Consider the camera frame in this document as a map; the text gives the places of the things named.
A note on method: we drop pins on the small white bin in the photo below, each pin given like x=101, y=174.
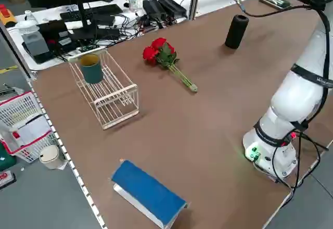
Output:
x=50, y=157

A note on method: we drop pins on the white plastic bottle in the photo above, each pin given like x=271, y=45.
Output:
x=133, y=2

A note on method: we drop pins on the green cup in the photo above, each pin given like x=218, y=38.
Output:
x=91, y=71

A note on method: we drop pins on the black power adapter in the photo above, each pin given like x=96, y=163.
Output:
x=173, y=6
x=153, y=9

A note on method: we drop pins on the blue-topped white stand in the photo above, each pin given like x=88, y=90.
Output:
x=148, y=190

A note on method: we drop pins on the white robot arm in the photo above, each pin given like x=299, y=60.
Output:
x=299, y=96

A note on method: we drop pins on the black keyboard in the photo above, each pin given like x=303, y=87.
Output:
x=104, y=9

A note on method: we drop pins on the yellow toy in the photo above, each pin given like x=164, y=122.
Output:
x=6, y=17

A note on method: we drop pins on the grey box device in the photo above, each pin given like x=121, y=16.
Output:
x=35, y=46

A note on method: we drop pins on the black cylindrical vase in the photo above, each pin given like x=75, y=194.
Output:
x=236, y=32

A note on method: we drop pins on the red rose bouquet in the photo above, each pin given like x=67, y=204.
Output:
x=158, y=49

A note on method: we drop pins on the metal tray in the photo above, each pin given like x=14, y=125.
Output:
x=274, y=2

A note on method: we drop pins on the white plastic crate red rim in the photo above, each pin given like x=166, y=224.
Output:
x=20, y=109

